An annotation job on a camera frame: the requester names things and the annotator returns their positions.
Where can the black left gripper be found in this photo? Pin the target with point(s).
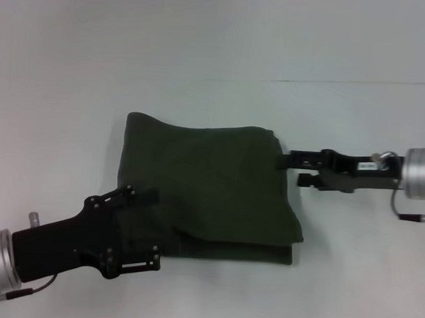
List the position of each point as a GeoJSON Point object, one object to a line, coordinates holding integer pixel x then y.
{"type": "Point", "coordinates": [63, 244]}

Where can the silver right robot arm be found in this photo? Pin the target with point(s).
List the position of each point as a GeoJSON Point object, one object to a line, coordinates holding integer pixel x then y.
{"type": "Point", "coordinates": [421, 173]}

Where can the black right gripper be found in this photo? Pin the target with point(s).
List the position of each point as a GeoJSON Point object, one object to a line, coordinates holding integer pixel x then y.
{"type": "Point", "coordinates": [362, 173]}

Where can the dark green FREE t-shirt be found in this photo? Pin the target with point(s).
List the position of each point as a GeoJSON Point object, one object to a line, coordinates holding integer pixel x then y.
{"type": "Point", "coordinates": [215, 187]}

